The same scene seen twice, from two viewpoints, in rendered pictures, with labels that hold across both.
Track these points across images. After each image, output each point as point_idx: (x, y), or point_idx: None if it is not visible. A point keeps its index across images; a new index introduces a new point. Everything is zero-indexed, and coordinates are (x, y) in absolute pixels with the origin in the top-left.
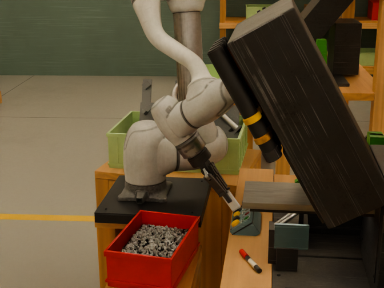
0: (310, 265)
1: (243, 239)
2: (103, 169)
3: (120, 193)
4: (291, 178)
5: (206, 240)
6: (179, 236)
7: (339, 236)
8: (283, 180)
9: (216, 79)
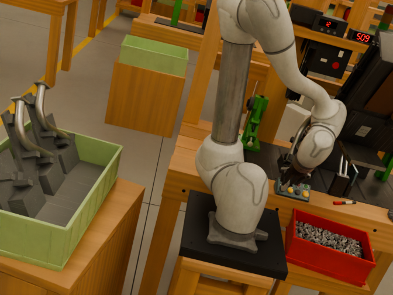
0: None
1: (313, 199)
2: (65, 278)
3: (236, 250)
4: (183, 153)
5: (122, 254)
6: (312, 227)
7: None
8: (188, 158)
9: (338, 101)
